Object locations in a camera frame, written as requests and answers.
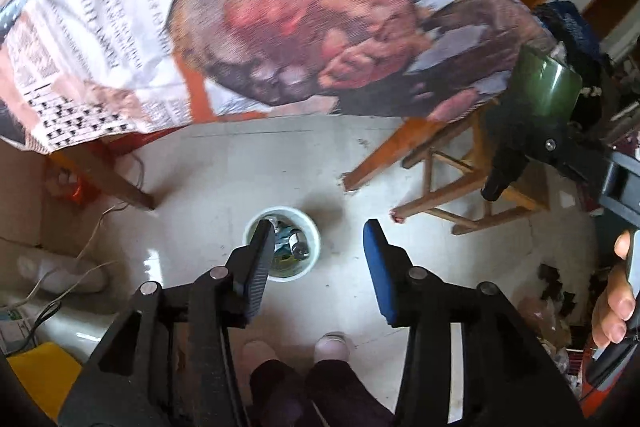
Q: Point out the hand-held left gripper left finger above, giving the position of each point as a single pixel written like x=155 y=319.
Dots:
x=257 y=267

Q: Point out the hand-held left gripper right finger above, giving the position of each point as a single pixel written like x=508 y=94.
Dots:
x=382 y=267

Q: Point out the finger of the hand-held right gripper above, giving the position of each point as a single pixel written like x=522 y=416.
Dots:
x=515 y=147

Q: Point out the yellow green packet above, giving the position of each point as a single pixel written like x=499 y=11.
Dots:
x=281 y=261

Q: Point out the white plastic bucket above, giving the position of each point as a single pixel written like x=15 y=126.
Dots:
x=307 y=257

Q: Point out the person's right hand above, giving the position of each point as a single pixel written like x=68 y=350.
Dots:
x=612 y=307

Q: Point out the wooden stool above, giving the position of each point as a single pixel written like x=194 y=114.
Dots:
x=465 y=202

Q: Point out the person's left shoe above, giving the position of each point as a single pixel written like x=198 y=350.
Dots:
x=256 y=353

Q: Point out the person's shoe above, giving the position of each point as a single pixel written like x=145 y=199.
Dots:
x=332 y=344
x=256 y=353

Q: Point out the person's right shoe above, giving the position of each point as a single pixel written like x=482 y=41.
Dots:
x=332 y=344

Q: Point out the black garment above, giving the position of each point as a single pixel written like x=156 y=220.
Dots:
x=590 y=82

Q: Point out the wooden table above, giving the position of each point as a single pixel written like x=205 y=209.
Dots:
x=385 y=157

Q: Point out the black scraps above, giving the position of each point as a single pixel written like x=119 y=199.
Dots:
x=555 y=287

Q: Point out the blue knitted cloth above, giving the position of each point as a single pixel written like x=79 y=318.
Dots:
x=565 y=24

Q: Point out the person's legs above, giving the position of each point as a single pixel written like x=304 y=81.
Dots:
x=320 y=394

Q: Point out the white plastic object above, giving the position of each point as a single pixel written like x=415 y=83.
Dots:
x=60 y=274

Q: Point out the red plastic bag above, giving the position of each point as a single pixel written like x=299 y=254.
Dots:
x=70 y=189

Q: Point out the yellow plastic object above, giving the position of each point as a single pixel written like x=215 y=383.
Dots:
x=45 y=382

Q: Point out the printed tablecloth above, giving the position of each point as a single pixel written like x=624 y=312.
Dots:
x=250 y=17

